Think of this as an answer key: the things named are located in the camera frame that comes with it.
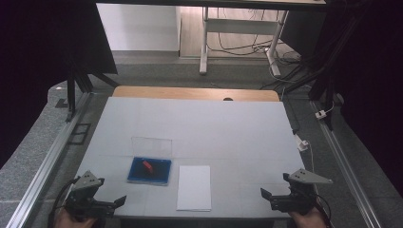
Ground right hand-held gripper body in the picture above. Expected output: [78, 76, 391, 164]
[271, 168, 334, 217]

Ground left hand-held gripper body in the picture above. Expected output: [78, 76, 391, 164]
[64, 170, 107, 220]

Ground blue ink pad box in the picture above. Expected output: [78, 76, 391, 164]
[126, 136, 174, 186]

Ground person's left hand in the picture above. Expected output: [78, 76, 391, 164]
[52, 207, 98, 228]

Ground person's right hand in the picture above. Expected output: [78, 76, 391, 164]
[288, 205, 328, 228]

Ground white paper sheet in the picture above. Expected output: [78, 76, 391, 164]
[176, 164, 213, 213]

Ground white table cover board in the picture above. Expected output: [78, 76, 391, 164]
[75, 96, 306, 219]

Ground black metal stand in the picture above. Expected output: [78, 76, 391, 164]
[55, 56, 121, 124]
[278, 0, 374, 131]

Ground wooden table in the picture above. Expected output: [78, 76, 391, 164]
[112, 85, 281, 103]

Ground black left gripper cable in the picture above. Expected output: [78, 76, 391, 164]
[47, 177, 80, 228]

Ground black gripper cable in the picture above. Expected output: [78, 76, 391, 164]
[47, 177, 80, 228]
[312, 189, 335, 228]

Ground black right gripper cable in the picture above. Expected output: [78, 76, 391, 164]
[312, 189, 335, 228]

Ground aluminium rail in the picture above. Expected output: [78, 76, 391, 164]
[5, 91, 93, 228]
[309, 100, 383, 228]

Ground white plug with cable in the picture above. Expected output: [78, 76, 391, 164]
[294, 134, 316, 174]

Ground black floor cables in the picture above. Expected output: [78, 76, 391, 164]
[207, 8, 313, 91]

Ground white desk frame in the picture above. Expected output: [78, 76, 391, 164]
[199, 7, 290, 78]

